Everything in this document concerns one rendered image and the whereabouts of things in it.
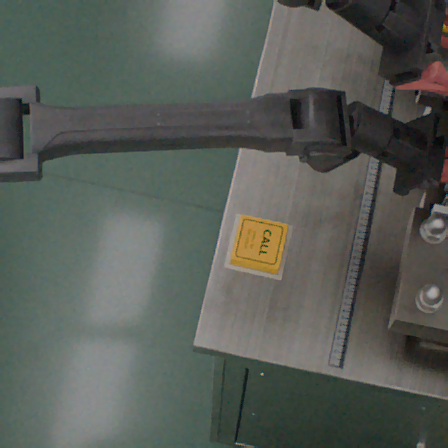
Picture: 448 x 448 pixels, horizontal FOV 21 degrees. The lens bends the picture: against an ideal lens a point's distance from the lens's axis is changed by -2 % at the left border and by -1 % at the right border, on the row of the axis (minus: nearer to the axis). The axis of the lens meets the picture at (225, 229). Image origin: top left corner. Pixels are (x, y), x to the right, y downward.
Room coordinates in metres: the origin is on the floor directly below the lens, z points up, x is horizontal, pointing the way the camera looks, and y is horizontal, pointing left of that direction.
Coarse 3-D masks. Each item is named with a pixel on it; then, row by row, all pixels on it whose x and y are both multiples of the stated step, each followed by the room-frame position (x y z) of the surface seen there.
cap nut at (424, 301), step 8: (424, 288) 0.45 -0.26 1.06; (432, 288) 0.45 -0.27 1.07; (440, 288) 0.45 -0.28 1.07; (416, 296) 0.45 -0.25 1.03; (424, 296) 0.44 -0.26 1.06; (432, 296) 0.44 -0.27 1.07; (440, 296) 0.44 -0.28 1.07; (416, 304) 0.44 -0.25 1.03; (424, 304) 0.43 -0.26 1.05; (432, 304) 0.43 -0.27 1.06; (440, 304) 0.44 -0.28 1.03; (424, 312) 0.43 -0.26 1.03; (432, 312) 0.43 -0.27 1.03
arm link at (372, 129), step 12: (348, 108) 0.65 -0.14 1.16; (360, 108) 0.64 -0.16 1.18; (372, 108) 0.65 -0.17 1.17; (360, 120) 0.62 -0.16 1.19; (372, 120) 0.63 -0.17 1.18; (384, 120) 0.63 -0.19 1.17; (360, 132) 0.61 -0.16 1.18; (372, 132) 0.61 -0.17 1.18; (384, 132) 0.62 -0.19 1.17; (360, 144) 0.60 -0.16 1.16; (372, 144) 0.60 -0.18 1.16; (384, 144) 0.60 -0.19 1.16; (372, 156) 0.60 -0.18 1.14
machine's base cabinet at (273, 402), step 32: (224, 384) 0.39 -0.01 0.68; (256, 384) 0.39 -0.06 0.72; (288, 384) 0.38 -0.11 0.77; (320, 384) 0.37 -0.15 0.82; (224, 416) 0.39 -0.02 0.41; (256, 416) 0.38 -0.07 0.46; (288, 416) 0.38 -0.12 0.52; (320, 416) 0.37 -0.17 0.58; (352, 416) 0.36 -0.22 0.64; (384, 416) 0.35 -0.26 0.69; (416, 416) 0.35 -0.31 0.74
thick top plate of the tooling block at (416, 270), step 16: (416, 208) 0.57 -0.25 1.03; (416, 224) 0.55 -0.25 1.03; (416, 240) 0.53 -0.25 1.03; (416, 256) 0.50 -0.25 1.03; (432, 256) 0.51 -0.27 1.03; (400, 272) 0.49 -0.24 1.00; (416, 272) 0.48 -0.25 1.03; (432, 272) 0.48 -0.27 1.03; (400, 288) 0.46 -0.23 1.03; (416, 288) 0.46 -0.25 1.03; (400, 304) 0.44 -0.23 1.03; (400, 320) 0.42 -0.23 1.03; (416, 320) 0.42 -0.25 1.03; (432, 320) 0.42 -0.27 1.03; (416, 336) 0.41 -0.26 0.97; (432, 336) 0.41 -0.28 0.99
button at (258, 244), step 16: (240, 224) 0.57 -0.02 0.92; (256, 224) 0.57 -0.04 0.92; (272, 224) 0.57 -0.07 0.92; (240, 240) 0.55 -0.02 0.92; (256, 240) 0.55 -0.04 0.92; (272, 240) 0.55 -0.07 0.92; (240, 256) 0.52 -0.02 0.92; (256, 256) 0.53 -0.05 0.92; (272, 256) 0.53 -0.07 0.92; (272, 272) 0.51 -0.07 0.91
